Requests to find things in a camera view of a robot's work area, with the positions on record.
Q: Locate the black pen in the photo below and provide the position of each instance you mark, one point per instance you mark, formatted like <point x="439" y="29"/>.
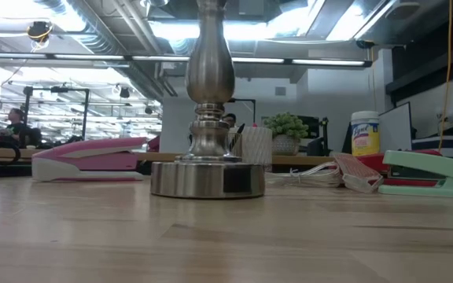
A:
<point x="237" y="133"/>

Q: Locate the black white striped box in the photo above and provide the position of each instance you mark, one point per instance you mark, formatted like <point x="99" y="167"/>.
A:
<point x="446" y="143"/>

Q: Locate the person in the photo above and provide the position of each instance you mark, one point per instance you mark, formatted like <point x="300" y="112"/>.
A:
<point x="18" y="129"/>
<point x="230" y="119"/>

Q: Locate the yellow Lysol wipes canister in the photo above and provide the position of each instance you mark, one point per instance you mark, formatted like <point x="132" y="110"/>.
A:
<point x="365" y="135"/>

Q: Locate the silver metal lamp base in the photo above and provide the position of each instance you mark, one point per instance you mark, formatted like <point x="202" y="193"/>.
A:
<point x="208" y="78"/>

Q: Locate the black hanging ceiling device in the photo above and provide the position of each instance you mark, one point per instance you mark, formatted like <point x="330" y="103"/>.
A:
<point x="39" y="31"/>

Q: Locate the white textured pen cup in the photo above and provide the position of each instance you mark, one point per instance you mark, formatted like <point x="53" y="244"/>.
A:
<point x="258" y="143"/>

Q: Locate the mint green stapler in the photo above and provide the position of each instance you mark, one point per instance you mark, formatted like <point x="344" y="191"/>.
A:
<point x="427" y="165"/>

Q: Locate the red stapler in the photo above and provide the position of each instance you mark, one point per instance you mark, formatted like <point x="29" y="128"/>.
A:
<point x="372" y="161"/>

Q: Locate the long ceiling light bar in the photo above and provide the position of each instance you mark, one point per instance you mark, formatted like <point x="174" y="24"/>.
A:
<point x="93" y="57"/>

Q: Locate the white board panel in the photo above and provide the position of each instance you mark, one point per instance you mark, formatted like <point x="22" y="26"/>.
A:
<point x="395" y="129"/>

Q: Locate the green potted succulent plant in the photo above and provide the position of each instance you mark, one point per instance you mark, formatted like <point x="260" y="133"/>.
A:
<point x="287" y="126"/>

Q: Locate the black ceiling camera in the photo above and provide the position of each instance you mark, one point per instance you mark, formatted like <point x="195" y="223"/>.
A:
<point x="366" y="44"/>

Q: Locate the orange wooden desk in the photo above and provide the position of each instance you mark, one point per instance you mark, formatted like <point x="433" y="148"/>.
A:
<point x="155" y="156"/>

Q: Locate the pink stapler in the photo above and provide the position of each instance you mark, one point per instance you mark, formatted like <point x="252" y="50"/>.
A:
<point x="93" y="157"/>

